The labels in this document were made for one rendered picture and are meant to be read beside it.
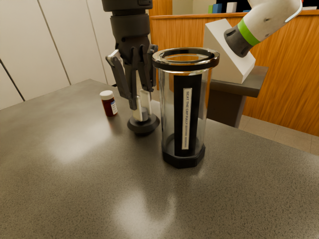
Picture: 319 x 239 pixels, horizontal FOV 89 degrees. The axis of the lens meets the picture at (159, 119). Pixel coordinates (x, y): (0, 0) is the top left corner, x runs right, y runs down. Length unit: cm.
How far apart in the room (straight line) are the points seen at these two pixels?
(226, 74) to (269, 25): 22
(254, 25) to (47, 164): 83
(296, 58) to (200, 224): 194
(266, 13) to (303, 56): 133
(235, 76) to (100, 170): 64
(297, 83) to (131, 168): 199
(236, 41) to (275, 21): 14
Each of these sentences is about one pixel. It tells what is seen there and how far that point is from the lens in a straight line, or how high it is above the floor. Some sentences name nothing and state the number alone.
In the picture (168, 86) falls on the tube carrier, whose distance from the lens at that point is 26.
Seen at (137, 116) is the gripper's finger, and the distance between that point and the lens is 43.
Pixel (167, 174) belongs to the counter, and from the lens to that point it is 36.
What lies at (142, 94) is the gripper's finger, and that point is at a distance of 43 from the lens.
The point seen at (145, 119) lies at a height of 98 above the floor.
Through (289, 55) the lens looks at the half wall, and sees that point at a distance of 211.
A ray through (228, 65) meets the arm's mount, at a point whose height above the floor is 101.
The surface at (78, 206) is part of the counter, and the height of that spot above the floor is 94.
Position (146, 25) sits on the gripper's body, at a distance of 36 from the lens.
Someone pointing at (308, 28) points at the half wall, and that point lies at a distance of 207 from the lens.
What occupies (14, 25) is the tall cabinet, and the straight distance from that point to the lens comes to 265.
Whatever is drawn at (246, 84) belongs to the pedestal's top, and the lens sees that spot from 80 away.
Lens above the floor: 123
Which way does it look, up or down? 34 degrees down
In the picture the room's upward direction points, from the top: 4 degrees counter-clockwise
